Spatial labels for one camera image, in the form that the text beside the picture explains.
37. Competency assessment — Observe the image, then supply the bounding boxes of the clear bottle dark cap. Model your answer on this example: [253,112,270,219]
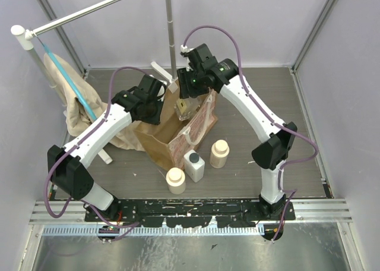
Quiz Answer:
[175,98,199,121]

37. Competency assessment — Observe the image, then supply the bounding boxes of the brown canvas tote bag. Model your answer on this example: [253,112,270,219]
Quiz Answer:
[134,90,217,171]

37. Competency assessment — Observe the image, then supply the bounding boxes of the beige bottle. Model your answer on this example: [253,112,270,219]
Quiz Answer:
[166,168,186,195]
[210,140,230,169]

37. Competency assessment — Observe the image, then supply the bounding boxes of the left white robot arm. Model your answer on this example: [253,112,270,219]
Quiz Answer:
[46,75,167,221]

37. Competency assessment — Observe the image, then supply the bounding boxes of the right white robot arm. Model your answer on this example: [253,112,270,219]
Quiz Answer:
[177,44,297,220]

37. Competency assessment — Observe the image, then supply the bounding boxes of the beige cloth on rack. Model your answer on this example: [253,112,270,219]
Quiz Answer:
[43,52,146,153]

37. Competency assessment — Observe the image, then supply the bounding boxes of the white square bottle dark cap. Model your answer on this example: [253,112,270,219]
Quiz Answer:
[184,150,205,183]

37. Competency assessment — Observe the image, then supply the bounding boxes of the beige bottle front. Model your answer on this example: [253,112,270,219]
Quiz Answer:
[166,168,186,195]

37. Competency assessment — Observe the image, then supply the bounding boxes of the teal hanger rod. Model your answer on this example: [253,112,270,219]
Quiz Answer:
[42,43,97,121]

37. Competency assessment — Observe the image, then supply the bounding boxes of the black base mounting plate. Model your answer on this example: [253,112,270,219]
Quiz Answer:
[84,198,296,228]

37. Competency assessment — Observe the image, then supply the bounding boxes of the white metal clothes rack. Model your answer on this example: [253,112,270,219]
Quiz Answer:
[10,0,181,165]

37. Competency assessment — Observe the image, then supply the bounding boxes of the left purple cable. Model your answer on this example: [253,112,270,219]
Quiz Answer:
[43,66,154,242]

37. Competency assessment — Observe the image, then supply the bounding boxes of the purple cable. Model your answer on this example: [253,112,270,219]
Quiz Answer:
[43,66,154,242]
[181,25,319,242]

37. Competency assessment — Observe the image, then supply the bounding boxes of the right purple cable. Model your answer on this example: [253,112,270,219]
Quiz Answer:
[181,25,319,242]

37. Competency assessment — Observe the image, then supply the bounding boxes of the aluminium front rail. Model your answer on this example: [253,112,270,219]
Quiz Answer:
[28,198,353,224]

